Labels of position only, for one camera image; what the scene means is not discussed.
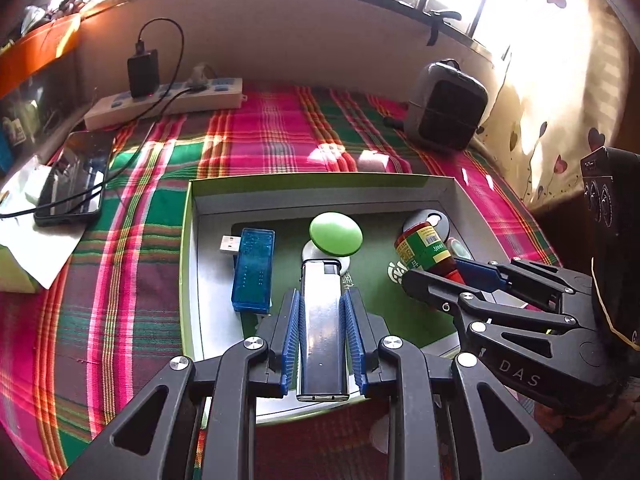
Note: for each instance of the black power adapter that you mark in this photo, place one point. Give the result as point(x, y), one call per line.
point(143, 75)

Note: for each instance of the blue usb tester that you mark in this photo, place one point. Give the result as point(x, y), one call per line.
point(252, 270)

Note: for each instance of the silver lighter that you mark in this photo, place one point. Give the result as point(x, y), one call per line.
point(322, 330)

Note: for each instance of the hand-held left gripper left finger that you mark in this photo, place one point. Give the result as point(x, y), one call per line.
point(292, 340)

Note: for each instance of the white power strip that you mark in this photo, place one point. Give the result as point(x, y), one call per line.
point(150, 107)

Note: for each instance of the plaid blanket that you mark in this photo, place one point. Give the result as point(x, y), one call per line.
point(125, 310)

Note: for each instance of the heart print curtain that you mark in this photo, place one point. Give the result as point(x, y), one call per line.
point(550, 60)

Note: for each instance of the green printed insert card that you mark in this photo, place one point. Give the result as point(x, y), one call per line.
point(380, 255)

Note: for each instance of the green cardboard box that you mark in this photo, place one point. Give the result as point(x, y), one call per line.
point(210, 285)

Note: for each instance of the green round lid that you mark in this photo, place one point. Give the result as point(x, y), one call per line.
point(335, 232)

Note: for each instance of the pile of small clutter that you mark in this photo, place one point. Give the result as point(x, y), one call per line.
point(50, 7)

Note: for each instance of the white plug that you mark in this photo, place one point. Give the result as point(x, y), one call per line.
point(200, 76)

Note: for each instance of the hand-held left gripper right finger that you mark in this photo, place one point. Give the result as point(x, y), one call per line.
point(355, 340)

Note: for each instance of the orange box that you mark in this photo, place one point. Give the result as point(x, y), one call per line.
point(35, 55)

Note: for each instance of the blue printed box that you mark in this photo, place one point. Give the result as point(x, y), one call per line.
point(10, 140)

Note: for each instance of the green tissue pack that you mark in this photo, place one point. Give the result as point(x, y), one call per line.
point(15, 270)

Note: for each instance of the black smartphone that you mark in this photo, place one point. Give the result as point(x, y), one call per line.
point(75, 180)

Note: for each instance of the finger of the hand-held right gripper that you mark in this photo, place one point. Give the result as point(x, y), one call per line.
point(475, 272)
point(440, 295)

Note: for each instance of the black round two-button disc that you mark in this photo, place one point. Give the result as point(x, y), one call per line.
point(425, 220)

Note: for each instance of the pink lens case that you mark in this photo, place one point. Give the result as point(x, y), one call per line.
point(457, 249)

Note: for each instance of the red capped brown bottle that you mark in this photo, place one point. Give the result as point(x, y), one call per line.
point(425, 250)

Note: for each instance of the white paper sheet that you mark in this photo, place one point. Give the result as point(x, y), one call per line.
point(40, 245)

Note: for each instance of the grey small heater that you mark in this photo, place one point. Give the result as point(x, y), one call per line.
point(445, 105)

